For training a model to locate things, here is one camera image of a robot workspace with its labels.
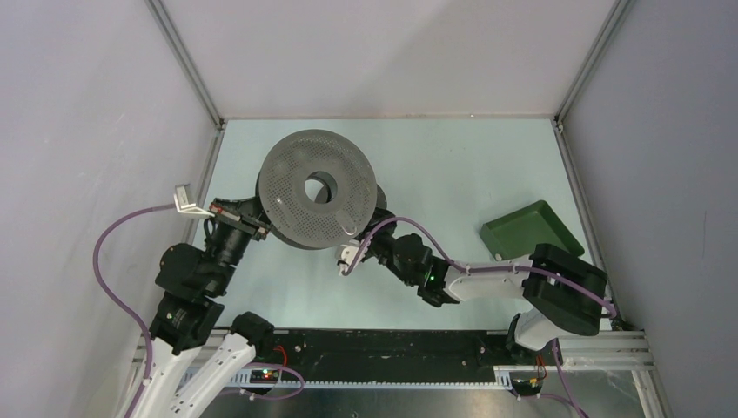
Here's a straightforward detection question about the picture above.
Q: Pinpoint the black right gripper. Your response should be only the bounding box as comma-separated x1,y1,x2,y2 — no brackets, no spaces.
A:
359,199,416,286

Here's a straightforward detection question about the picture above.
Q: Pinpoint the dark grey spool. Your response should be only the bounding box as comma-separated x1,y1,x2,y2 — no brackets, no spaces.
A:
256,129,379,250
374,185,389,215

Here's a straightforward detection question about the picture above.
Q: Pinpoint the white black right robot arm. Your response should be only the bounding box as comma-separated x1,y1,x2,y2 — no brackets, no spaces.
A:
337,209,617,364

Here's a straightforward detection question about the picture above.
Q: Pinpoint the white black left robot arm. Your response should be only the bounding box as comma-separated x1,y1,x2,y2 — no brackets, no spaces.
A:
123,197,275,417

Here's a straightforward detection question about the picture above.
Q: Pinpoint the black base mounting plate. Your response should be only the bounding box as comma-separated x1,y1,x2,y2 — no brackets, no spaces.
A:
256,328,538,382

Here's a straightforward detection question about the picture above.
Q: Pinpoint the green tray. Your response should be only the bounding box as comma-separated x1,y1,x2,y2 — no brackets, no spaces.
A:
479,200,585,260

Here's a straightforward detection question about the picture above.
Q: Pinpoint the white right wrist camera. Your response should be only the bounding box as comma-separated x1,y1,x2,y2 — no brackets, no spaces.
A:
335,239,366,276

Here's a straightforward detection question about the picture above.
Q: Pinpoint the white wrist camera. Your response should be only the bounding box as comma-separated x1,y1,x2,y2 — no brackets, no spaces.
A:
335,239,366,276
173,184,215,220

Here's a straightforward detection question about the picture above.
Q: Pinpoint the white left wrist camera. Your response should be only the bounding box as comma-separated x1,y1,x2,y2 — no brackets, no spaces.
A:
173,184,215,220

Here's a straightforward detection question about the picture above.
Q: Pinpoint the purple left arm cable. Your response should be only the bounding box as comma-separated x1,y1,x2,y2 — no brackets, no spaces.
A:
93,203,178,418

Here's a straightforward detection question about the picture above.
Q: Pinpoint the white slotted cable duct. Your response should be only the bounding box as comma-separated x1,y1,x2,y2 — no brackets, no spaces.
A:
225,368,513,390

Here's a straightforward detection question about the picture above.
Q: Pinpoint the left aluminium frame post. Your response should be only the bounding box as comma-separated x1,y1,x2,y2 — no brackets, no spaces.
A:
144,0,225,131

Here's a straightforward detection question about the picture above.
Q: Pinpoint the aluminium frame post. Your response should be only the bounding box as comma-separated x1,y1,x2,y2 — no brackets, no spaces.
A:
144,0,225,131
553,0,635,132

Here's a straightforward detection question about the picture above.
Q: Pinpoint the right aluminium frame post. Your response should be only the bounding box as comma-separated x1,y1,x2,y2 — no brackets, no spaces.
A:
553,0,635,132

